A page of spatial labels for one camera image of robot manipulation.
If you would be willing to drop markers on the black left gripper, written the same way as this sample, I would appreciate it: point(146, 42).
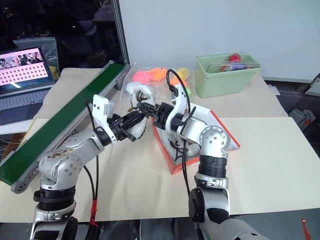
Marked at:
point(120, 127)

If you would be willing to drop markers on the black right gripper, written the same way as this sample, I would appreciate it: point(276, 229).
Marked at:
point(163, 115)

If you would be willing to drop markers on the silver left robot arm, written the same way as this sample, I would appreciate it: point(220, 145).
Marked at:
point(65, 160)

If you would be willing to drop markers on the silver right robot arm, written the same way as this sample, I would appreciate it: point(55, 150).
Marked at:
point(212, 140)

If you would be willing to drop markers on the orange and white box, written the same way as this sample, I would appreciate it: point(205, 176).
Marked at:
point(212, 117)

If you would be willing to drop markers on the green conveyor belt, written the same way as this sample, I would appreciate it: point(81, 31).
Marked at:
point(62, 125)

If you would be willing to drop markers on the clear plastic bag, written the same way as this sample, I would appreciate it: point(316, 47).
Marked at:
point(160, 86)

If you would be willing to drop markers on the pink foam toy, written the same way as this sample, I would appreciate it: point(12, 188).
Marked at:
point(141, 76)

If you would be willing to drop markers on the orange foam toy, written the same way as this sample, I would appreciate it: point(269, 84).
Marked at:
point(157, 73)
point(178, 81)

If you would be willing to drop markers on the green foam toy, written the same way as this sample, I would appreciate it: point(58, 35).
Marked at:
point(189, 92)

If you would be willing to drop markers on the yellow foam toy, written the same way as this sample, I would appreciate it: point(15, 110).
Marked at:
point(183, 72)

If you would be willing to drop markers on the light green plastic bin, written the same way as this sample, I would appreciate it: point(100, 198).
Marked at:
point(222, 82)

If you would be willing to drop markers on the white partition panel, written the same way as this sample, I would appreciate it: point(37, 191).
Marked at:
point(200, 30)

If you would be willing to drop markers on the red plastic toy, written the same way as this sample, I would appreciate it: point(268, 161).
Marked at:
point(234, 58)

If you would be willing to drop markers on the beige table cloth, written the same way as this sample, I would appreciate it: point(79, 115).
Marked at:
point(250, 107)

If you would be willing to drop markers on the purple plastic toy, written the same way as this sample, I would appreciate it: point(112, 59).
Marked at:
point(241, 67)

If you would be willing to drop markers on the open laptop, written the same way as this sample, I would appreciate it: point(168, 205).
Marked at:
point(22, 100)

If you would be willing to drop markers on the grey equipment block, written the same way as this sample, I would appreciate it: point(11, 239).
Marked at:
point(302, 118)

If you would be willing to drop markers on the grey framed white panel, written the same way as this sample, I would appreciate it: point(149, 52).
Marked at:
point(313, 87)

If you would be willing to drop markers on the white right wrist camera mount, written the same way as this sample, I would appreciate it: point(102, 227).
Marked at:
point(181, 100)

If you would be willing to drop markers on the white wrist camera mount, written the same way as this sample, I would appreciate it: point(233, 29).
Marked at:
point(100, 110)
point(181, 100)

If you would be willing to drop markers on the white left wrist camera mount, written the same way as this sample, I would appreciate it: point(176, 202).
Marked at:
point(100, 110)

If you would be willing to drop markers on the aluminium profile post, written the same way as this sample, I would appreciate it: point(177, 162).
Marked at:
point(122, 32)

